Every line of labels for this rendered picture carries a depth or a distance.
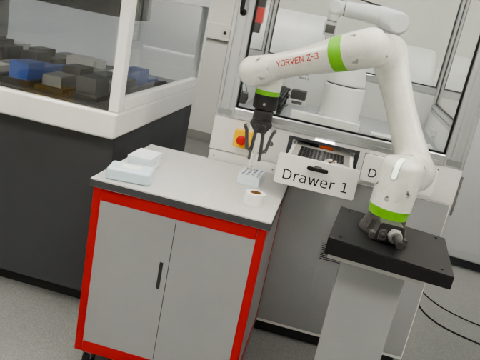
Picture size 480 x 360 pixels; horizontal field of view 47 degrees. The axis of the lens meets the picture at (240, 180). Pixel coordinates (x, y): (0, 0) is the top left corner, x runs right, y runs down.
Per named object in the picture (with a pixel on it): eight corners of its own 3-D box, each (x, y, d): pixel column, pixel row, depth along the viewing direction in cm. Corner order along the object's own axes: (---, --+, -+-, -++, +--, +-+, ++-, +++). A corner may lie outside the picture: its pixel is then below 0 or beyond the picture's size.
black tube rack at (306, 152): (338, 185, 206) (343, 168, 205) (292, 173, 209) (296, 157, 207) (340, 171, 228) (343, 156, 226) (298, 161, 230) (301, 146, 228)
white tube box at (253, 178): (257, 187, 210) (259, 178, 209) (236, 182, 211) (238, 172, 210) (263, 179, 222) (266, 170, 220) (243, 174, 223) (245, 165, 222)
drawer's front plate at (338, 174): (352, 201, 197) (360, 171, 194) (273, 181, 201) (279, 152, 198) (352, 199, 199) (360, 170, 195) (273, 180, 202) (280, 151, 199)
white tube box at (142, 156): (148, 173, 201) (150, 160, 199) (126, 168, 202) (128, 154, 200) (160, 166, 213) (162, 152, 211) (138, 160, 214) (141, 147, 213)
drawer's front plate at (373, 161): (431, 196, 223) (438, 171, 220) (358, 179, 227) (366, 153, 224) (430, 195, 225) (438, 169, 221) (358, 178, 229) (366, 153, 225)
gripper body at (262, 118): (276, 110, 214) (271, 133, 217) (254, 106, 215) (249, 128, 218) (273, 113, 207) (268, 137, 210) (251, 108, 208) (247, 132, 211)
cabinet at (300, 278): (401, 373, 246) (455, 206, 223) (179, 311, 260) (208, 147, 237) (388, 281, 337) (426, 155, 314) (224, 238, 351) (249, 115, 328)
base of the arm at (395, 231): (417, 261, 159) (424, 241, 157) (366, 247, 159) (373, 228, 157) (400, 229, 184) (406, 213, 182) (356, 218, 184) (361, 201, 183)
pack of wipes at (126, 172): (153, 178, 196) (156, 166, 195) (148, 187, 187) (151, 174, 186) (111, 171, 196) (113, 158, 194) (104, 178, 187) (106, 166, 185)
